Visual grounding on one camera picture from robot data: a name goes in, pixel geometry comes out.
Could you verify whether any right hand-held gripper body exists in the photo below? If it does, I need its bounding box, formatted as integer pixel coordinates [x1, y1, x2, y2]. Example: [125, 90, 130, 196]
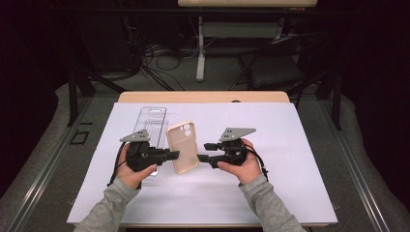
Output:
[211, 128, 257, 168]

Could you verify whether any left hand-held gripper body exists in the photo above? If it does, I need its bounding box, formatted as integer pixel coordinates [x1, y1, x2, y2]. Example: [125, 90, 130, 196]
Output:
[119, 129, 172, 172]

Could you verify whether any beige phone case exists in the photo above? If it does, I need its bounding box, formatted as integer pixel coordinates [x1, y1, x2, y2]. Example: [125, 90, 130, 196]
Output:
[165, 121, 200, 175]

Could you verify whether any clear plastic packaging tray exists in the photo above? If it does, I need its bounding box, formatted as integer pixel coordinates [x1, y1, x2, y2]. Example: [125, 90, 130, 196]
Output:
[132, 106, 169, 178]

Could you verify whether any person's left hand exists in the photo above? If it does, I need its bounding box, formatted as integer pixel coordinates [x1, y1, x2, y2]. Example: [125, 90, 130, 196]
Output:
[116, 143, 159, 190]

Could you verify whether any person's right hand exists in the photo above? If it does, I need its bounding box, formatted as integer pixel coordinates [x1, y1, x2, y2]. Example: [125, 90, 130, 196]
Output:
[217, 138, 263, 187]

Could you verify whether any white table sheet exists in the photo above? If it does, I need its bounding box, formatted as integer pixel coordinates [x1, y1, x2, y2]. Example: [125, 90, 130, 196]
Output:
[66, 101, 338, 226]

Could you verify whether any wooden table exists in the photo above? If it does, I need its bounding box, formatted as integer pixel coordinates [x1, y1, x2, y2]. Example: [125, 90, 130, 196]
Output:
[66, 91, 338, 229]

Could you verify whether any black folding chair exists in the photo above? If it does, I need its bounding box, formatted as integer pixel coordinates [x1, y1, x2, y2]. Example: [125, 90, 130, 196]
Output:
[237, 31, 327, 98]

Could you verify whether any black metal stand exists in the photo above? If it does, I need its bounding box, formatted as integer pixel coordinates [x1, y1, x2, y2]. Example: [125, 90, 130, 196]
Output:
[66, 64, 127, 128]
[317, 71, 342, 131]

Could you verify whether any white-legged desk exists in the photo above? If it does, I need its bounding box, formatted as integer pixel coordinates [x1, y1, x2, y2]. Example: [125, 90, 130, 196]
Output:
[177, 0, 318, 82]

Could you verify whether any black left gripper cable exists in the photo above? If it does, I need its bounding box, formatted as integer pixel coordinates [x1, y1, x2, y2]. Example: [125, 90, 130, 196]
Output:
[106, 143, 129, 188]

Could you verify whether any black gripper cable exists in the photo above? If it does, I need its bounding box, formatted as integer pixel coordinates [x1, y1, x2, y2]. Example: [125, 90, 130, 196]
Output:
[245, 144, 269, 182]
[106, 143, 129, 188]

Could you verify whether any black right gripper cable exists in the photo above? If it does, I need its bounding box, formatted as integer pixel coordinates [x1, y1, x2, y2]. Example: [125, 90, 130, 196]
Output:
[245, 144, 269, 182]

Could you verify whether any bundle of floor cables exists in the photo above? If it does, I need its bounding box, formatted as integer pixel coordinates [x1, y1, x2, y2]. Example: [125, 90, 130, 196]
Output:
[129, 15, 201, 91]

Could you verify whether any metal floor rail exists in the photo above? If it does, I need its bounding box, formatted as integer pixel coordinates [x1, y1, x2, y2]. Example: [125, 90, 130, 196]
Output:
[317, 100, 391, 232]
[6, 96, 95, 232]

